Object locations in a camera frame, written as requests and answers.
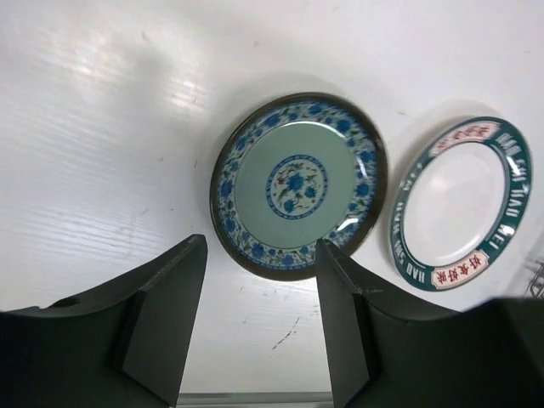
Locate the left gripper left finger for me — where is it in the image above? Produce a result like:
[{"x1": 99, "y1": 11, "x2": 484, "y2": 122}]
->
[{"x1": 113, "y1": 234, "x2": 207, "y2": 407}]

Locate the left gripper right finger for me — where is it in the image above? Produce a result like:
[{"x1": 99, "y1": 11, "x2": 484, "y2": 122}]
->
[{"x1": 315, "y1": 240, "x2": 378, "y2": 407}]

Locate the blue floral plate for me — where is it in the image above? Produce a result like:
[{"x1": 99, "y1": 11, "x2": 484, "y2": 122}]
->
[{"x1": 209, "y1": 92, "x2": 388, "y2": 281}]

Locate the white plate green lettered rim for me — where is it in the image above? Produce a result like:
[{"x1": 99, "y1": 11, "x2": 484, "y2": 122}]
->
[{"x1": 388, "y1": 116, "x2": 532, "y2": 292}]

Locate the aluminium rail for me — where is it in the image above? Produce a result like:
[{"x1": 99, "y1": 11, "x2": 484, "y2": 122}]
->
[{"x1": 177, "y1": 392, "x2": 333, "y2": 407}]

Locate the grey wire dish rack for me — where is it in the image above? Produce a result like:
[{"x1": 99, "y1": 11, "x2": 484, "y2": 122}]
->
[{"x1": 522, "y1": 256, "x2": 543, "y2": 298}]

